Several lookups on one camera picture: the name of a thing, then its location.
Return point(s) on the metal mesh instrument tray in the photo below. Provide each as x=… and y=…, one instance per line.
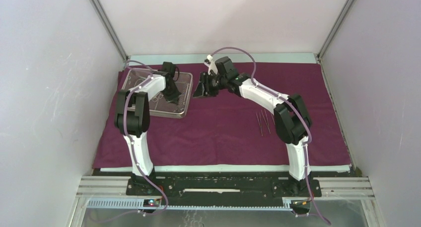
x=158, y=106

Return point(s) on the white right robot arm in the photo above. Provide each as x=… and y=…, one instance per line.
x=290, y=115

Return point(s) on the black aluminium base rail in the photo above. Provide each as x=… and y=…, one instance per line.
x=258, y=193

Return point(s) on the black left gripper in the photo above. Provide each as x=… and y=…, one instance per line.
x=175, y=97

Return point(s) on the magenta surgical wrap cloth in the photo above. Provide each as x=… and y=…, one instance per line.
x=224, y=129

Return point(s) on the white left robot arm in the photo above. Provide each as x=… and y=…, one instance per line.
x=132, y=114

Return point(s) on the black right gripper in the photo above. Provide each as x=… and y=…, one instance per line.
x=202, y=91

